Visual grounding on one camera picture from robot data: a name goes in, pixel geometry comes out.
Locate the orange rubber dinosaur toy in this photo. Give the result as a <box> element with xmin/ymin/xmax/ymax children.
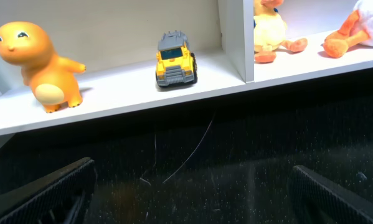
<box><xmin>0</xmin><ymin>21</ymin><xmax>87</xmax><ymax>114</ymax></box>

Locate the yellow plush duck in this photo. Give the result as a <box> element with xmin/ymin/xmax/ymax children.
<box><xmin>253</xmin><ymin>0</ymin><xmax>308</xmax><ymax>64</ymax></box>

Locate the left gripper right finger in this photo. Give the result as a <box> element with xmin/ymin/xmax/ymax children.
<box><xmin>288</xmin><ymin>164</ymin><xmax>373</xmax><ymax>224</ymax></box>

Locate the grey and yellow toy truck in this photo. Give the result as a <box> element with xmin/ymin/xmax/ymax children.
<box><xmin>155</xmin><ymin>30</ymin><xmax>199</xmax><ymax>89</ymax></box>

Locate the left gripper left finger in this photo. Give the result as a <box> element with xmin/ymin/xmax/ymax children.
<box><xmin>0</xmin><ymin>157</ymin><xmax>97</xmax><ymax>224</ymax></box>

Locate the white plush duck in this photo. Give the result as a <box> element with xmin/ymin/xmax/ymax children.
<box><xmin>322</xmin><ymin>0</ymin><xmax>373</xmax><ymax>59</ymax></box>

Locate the white shelf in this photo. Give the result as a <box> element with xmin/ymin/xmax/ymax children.
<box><xmin>0</xmin><ymin>0</ymin><xmax>373</xmax><ymax>161</ymax></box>

